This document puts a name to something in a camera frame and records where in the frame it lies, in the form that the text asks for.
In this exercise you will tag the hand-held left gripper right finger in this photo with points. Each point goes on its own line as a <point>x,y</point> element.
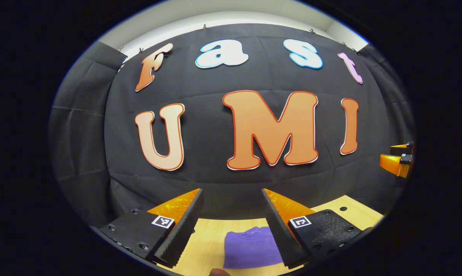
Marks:
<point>277,230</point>

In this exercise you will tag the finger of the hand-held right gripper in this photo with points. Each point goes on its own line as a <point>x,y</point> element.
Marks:
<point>392,163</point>
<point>407,147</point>

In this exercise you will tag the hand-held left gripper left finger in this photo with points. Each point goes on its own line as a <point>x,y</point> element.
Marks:
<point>185,228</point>

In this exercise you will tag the purple shirt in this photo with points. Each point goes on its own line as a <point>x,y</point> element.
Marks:
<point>250,249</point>

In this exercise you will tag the black backdrop cloth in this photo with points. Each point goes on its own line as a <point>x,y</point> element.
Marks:
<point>208,180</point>

